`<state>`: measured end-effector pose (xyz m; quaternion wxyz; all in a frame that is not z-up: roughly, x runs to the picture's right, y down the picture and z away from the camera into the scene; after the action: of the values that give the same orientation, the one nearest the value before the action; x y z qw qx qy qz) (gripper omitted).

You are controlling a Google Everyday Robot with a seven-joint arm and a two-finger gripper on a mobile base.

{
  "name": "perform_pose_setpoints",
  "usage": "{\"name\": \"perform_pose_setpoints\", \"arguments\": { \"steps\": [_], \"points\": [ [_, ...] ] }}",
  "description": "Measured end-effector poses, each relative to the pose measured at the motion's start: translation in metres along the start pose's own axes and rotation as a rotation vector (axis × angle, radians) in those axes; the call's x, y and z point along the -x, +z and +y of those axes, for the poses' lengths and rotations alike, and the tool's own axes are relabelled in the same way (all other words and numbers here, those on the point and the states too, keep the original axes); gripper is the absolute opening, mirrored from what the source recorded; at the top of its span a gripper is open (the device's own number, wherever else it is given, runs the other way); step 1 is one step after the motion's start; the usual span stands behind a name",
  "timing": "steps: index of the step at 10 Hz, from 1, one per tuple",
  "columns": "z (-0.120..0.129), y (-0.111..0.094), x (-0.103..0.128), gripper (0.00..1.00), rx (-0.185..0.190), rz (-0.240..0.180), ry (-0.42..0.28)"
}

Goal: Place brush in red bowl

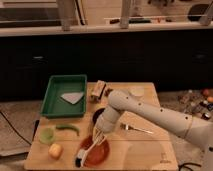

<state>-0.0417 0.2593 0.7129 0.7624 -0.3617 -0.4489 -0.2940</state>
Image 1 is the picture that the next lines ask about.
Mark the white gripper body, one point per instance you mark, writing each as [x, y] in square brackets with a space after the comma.
[106, 122]

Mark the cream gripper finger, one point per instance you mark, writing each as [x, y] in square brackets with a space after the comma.
[95, 134]
[101, 137]

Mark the white black dish brush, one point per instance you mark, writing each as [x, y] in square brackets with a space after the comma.
[87, 145]

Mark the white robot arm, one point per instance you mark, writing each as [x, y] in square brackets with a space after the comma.
[194, 130]

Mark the dark round bowl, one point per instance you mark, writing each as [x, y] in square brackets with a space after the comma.
[97, 114]

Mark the red bowl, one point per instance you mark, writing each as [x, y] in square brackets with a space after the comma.
[97, 155]

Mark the silver fork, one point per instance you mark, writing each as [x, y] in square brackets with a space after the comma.
[129, 127]

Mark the wooden toy block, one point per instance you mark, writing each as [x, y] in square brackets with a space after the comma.
[97, 91]

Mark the green chili pepper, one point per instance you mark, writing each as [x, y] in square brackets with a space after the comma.
[68, 126]

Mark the white cloth piece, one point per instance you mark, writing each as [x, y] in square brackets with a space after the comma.
[72, 98]

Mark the yellow toy fruit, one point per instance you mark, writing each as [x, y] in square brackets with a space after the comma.
[55, 151]

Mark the green plastic tray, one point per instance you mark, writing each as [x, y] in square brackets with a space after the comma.
[54, 106]

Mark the green cup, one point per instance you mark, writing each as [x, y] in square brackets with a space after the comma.
[47, 136]

